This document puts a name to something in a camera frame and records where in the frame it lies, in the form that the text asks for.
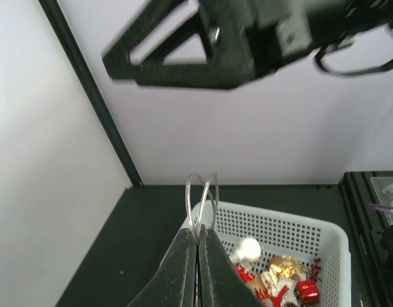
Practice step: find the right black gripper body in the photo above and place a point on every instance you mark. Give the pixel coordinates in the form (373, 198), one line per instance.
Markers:
(268, 35)

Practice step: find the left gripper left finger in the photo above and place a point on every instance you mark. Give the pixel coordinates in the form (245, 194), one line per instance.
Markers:
(174, 282)

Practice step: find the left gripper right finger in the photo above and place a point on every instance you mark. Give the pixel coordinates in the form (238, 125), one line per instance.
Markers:
(219, 282)

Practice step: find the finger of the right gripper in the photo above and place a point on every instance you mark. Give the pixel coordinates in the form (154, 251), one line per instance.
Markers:
(164, 54)

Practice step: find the white plastic basket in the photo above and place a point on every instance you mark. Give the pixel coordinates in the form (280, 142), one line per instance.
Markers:
(280, 233)

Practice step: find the pile of christmas ornaments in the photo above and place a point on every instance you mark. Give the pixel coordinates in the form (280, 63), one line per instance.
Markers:
(286, 282)

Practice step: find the right black frame post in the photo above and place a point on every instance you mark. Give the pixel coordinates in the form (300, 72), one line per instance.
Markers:
(67, 40)

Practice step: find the black aluminium rail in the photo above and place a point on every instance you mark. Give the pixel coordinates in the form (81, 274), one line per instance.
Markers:
(367, 226)

